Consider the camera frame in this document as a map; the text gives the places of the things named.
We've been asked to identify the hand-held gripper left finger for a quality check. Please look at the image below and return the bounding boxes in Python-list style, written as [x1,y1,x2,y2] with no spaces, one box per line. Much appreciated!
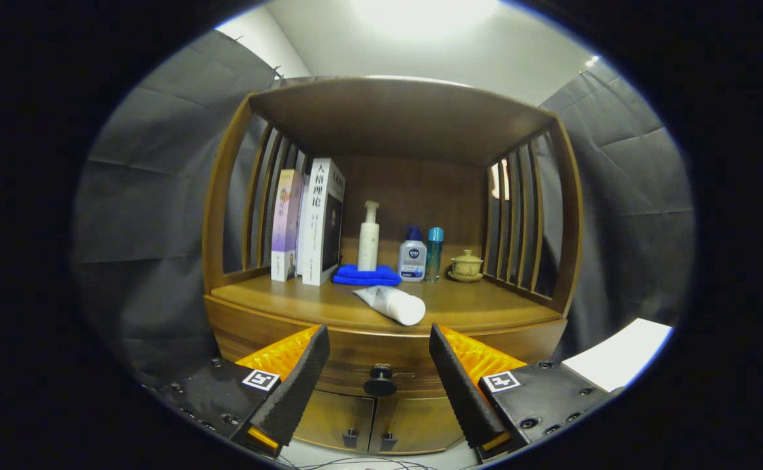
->
[149,323,331,458]

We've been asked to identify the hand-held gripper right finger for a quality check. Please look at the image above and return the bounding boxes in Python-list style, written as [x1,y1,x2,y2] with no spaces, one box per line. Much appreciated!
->
[429,322,623,464]

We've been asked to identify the black round drawer knob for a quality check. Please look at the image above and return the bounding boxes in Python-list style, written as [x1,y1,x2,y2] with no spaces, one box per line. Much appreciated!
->
[363,364,398,398]

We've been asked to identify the brown wooden drawer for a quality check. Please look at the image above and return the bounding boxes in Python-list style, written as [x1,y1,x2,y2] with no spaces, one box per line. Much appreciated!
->
[205,295,568,399]

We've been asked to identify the white cleanser tube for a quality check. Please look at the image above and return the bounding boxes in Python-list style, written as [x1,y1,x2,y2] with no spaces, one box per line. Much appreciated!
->
[353,285,427,326]

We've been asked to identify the wooden cabinet door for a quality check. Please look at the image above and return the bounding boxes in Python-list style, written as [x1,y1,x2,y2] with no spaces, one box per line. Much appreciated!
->
[368,395,467,456]
[293,390,377,454]

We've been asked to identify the brown wooden countertop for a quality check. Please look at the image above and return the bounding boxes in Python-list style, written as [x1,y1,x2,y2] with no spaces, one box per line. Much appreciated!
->
[210,273,563,335]

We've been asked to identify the brown wooden cabinet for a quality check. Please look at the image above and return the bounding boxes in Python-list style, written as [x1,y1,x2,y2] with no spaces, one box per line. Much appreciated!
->
[202,76,583,456]

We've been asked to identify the tan lidded teacup with saucer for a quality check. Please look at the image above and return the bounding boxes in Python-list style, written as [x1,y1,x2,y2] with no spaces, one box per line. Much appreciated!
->
[447,249,485,283]

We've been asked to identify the blue folded cloth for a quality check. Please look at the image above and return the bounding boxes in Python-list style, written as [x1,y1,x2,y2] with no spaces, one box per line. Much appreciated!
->
[332,264,403,287]

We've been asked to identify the teal bottle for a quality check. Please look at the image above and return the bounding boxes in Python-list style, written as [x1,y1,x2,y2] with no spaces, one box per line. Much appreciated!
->
[426,227,444,283]

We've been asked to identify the white bottle with blue pump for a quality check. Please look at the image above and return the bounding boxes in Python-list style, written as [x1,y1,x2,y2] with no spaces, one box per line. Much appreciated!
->
[397,226,428,283]

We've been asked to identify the thin white book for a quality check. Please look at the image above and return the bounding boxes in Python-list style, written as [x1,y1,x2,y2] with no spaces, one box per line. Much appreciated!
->
[295,173,308,276]

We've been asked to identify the thick white and black book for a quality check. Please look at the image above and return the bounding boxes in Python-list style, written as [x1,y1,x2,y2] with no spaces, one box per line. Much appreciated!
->
[301,157,347,287]

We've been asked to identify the purple book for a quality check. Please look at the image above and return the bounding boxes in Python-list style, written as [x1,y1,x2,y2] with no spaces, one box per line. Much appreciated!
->
[270,169,304,283]

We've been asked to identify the black floor cables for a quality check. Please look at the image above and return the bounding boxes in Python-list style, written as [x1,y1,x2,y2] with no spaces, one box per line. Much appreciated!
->
[277,454,473,470]

